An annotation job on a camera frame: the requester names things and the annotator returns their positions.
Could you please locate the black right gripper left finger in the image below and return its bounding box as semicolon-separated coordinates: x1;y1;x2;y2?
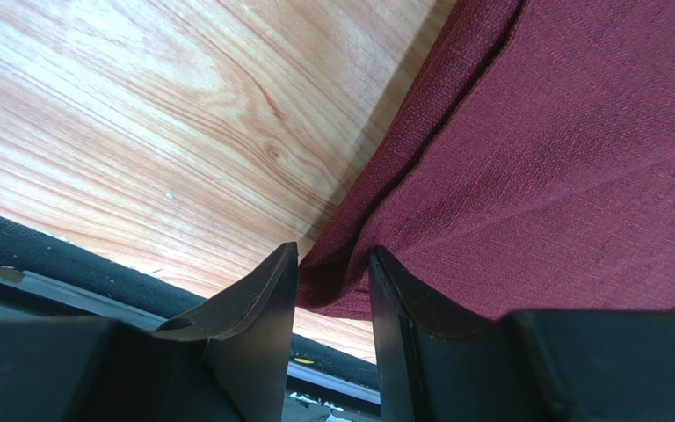
0;243;298;421

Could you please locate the dark red cloth napkin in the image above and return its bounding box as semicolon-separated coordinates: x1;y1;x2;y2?
297;1;675;319

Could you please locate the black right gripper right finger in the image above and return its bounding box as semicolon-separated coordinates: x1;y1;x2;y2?
368;247;675;421

